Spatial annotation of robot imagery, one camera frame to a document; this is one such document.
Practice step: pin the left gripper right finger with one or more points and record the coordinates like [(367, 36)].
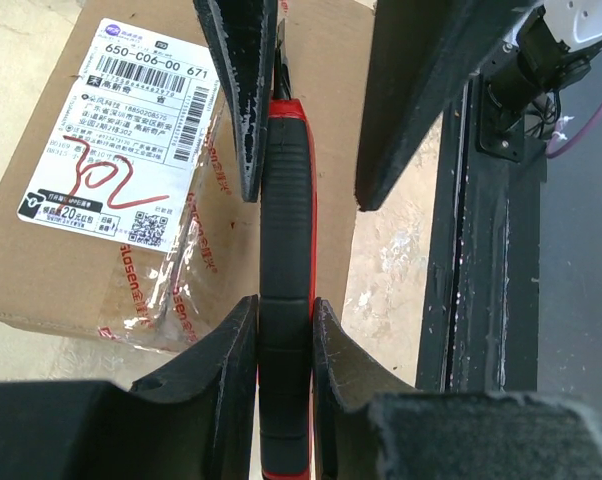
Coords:
[(369, 424)]

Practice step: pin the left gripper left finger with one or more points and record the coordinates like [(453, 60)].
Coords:
[(192, 418)]

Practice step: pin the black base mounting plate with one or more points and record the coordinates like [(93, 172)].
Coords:
[(480, 326)]

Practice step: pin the brown cardboard express box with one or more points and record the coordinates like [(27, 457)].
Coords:
[(66, 283)]

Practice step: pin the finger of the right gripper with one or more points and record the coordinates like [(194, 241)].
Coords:
[(422, 53), (241, 39)]

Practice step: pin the red black utility knife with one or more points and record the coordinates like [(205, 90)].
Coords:
[(287, 285)]

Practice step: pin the white shipping label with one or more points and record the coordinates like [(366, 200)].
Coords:
[(123, 151)]

